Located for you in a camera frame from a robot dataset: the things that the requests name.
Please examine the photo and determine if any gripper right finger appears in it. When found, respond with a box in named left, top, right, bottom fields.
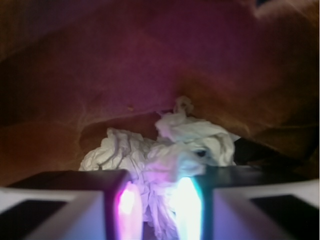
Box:
left=179, top=166, right=320, bottom=240

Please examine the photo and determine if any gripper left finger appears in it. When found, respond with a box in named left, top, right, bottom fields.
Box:
left=0, top=170, right=143, bottom=240

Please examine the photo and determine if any white paper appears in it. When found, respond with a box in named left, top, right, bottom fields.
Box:
left=79, top=96, right=235, bottom=240

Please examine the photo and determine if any brown paper bag bin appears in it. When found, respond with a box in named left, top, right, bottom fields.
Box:
left=0, top=0, right=320, bottom=186

